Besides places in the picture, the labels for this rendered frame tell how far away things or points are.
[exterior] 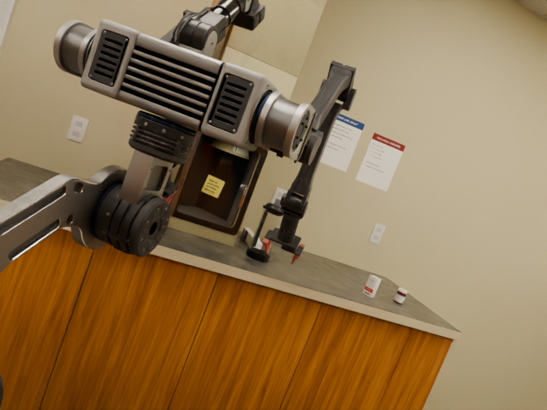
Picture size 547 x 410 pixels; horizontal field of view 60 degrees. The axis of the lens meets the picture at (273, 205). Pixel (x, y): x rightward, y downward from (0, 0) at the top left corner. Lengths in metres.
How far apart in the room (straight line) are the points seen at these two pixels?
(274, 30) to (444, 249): 1.70
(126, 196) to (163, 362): 1.00
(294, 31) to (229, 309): 1.14
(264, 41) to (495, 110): 1.57
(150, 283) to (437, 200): 1.79
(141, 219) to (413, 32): 2.06
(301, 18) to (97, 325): 1.43
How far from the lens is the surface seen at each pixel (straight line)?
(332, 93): 1.36
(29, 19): 2.45
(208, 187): 1.98
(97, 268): 1.78
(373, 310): 2.05
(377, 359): 2.20
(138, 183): 1.06
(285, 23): 2.05
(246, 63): 2.00
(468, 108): 2.97
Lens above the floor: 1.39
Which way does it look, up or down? 6 degrees down
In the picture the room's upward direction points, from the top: 21 degrees clockwise
